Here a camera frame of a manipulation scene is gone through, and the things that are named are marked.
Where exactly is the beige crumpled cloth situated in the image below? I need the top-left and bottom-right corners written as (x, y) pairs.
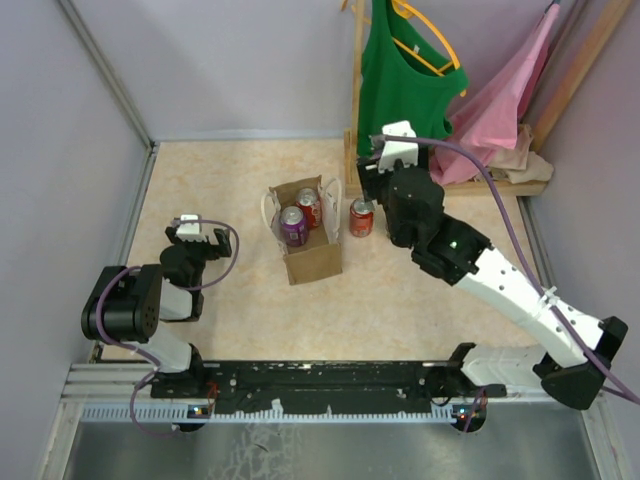
top-left (487, 124), bottom-right (554, 184)

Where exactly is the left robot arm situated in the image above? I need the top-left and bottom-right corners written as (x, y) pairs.
top-left (80, 214), bottom-right (239, 398)

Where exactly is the purple cable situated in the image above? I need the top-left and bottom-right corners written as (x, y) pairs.
top-left (382, 134), bottom-right (640, 434)
top-left (94, 218), bottom-right (240, 439)

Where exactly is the yellow clothes hanger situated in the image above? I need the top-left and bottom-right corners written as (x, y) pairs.
top-left (389, 1), bottom-right (462, 78)

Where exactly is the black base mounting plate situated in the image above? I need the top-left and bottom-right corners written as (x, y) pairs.
top-left (151, 361), bottom-right (480, 415)

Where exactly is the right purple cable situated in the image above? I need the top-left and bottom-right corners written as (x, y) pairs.
top-left (382, 134), bottom-right (640, 434)

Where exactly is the burlap canvas tote bag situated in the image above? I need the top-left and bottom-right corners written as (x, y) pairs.
top-left (260, 175), bottom-right (344, 285)

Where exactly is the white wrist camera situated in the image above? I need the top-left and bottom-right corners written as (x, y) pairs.
top-left (171, 214), bottom-right (207, 242)
top-left (371, 120), bottom-right (419, 174)

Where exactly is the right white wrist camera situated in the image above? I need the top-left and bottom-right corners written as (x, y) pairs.
top-left (371, 120), bottom-right (419, 174)

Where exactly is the wooden plank leaning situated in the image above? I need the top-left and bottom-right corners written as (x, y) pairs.
top-left (531, 1), bottom-right (635, 151)

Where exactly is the green tank top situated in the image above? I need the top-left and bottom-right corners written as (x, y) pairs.
top-left (357, 1), bottom-right (469, 157)

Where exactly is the purple soda can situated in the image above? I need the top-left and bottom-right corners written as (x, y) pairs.
top-left (279, 205), bottom-right (308, 248)

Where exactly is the pink garment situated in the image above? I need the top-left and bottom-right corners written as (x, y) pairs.
top-left (448, 1), bottom-right (560, 165)

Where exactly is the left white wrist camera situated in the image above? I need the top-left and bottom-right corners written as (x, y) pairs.
top-left (171, 214), bottom-right (207, 242)

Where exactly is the wooden clothes rack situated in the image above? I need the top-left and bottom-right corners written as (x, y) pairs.
top-left (341, 0), bottom-right (549, 200)

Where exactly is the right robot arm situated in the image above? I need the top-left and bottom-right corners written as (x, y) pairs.
top-left (357, 152), bottom-right (628, 410)

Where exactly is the aluminium frame rail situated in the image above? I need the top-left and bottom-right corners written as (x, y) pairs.
top-left (62, 361), bottom-right (600, 432)

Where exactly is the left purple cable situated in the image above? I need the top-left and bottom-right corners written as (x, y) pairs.
top-left (94, 218), bottom-right (240, 439)

